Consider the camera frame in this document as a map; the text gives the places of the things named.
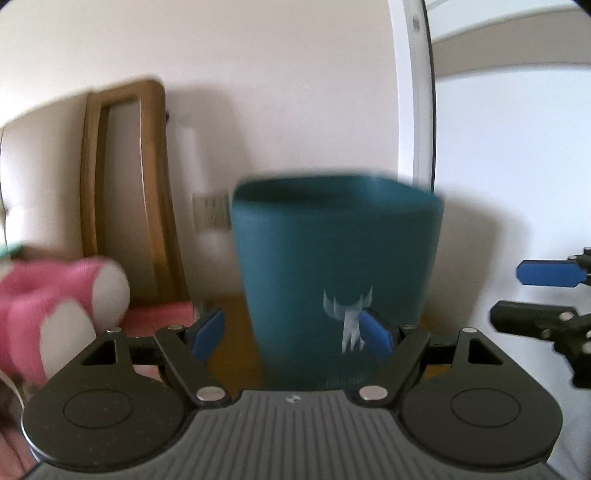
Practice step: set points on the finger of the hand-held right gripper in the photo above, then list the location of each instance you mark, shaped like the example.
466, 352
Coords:
545, 273
531, 316

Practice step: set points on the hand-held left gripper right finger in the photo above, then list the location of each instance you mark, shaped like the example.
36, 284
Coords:
375, 334

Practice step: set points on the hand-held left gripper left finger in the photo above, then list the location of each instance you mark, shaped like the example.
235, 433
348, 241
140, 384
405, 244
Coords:
208, 334

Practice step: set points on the teal plastic waste bin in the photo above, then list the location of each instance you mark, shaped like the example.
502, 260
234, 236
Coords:
332, 258

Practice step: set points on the pink cloth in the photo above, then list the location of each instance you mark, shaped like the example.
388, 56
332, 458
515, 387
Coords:
157, 316

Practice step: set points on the brown wooden chair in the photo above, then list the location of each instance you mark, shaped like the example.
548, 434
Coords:
157, 221

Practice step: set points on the pink and white plush toy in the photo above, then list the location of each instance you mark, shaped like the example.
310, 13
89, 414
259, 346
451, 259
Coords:
51, 295

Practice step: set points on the teal cloth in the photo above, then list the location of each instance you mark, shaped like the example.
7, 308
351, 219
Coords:
10, 249

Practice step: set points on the beige padded headboard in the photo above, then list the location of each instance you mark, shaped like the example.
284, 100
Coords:
41, 184

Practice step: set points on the white wall socket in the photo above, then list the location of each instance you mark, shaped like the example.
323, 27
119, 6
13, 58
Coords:
212, 211

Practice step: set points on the white door frame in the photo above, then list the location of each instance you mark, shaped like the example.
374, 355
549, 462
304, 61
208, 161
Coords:
411, 92

